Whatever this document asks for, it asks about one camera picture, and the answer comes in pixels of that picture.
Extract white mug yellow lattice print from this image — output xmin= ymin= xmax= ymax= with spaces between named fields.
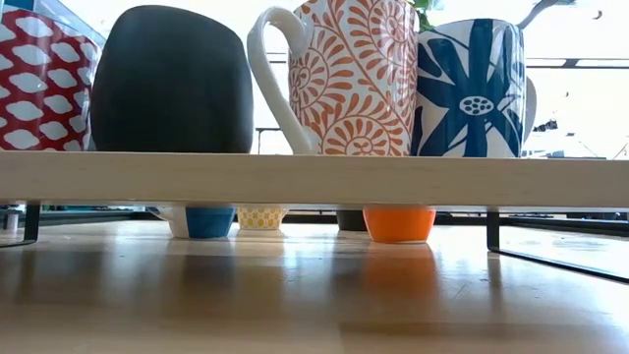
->
xmin=237 ymin=205 xmax=290 ymax=231

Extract white mug orange fern print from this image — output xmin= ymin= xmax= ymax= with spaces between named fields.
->
xmin=246 ymin=0 xmax=422 ymax=157

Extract blue mug white handle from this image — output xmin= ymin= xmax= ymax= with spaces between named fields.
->
xmin=146 ymin=205 xmax=237 ymax=241

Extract dark red mug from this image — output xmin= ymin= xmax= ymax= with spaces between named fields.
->
xmin=89 ymin=4 xmax=256 ymax=154

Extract white mug blue flower print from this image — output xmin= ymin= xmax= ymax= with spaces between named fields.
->
xmin=410 ymin=18 xmax=538 ymax=158

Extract wooden shelf riser black legs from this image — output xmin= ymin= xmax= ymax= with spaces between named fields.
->
xmin=0 ymin=0 xmax=629 ymax=285

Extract green potted plant black pot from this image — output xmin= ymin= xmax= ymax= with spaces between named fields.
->
xmin=335 ymin=0 xmax=443 ymax=232

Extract black framed background table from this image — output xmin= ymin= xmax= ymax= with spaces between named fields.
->
xmin=255 ymin=126 xmax=296 ymax=154

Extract black table frame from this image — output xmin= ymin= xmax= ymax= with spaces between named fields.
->
xmin=0 ymin=208 xmax=629 ymax=238

